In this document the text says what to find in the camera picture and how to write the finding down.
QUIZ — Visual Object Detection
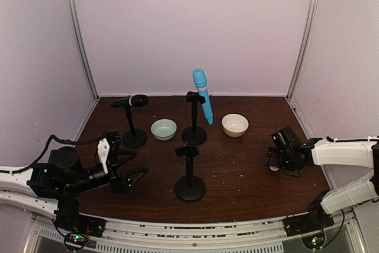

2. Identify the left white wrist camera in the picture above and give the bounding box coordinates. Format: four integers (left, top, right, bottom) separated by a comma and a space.
97, 138, 110, 174

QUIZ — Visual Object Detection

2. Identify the left aluminium frame post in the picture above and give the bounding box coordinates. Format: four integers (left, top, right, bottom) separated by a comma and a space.
68, 0, 99, 101

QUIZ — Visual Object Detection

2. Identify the tall black microphone stand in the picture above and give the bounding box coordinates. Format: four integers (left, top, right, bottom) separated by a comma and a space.
181, 91, 207, 145

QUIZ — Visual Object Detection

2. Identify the thin black stand with clip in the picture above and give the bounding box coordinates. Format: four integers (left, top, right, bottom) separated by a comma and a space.
175, 142, 206, 203

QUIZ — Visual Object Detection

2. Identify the light teal bowl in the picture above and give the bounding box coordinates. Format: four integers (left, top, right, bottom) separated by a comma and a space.
150, 119, 177, 142

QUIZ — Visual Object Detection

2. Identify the white bowl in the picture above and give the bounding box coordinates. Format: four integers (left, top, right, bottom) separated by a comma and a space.
221, 113, 249, 138

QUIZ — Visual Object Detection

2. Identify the blue toy microphone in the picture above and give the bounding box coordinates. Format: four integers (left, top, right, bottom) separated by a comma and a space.
192, 69, 214, 125

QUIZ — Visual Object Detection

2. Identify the short black microphone stand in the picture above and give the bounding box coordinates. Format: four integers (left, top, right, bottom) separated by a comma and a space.
122, 107, 147, 148

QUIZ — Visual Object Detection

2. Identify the aluminium frame post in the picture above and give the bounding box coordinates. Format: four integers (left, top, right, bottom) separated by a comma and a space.
68, 0, 99, 101
285, 0, 323, 101

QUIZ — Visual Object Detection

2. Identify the right aluminium frame post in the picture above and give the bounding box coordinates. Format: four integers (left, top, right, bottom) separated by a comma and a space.
285, 0, 323, 101

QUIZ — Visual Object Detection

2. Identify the front aluminium rail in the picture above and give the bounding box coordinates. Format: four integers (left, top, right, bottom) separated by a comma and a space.
29, 205, 365, 253

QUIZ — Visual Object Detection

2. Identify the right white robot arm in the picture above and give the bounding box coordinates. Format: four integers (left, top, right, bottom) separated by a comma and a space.
265, 126, 378, 215

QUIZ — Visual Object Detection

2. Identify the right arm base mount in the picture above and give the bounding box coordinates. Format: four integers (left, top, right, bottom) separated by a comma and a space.
283, 192, 335, 250

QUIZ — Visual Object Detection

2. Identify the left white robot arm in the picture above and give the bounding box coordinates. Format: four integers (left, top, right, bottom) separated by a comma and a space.
1, 142, 149, 224

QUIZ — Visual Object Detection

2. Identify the black handheld microphone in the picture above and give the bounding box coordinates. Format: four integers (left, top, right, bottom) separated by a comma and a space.
111, 94, 149, 109

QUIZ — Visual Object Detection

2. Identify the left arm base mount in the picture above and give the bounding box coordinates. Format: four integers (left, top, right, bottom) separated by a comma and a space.
52, 198, 106, 252

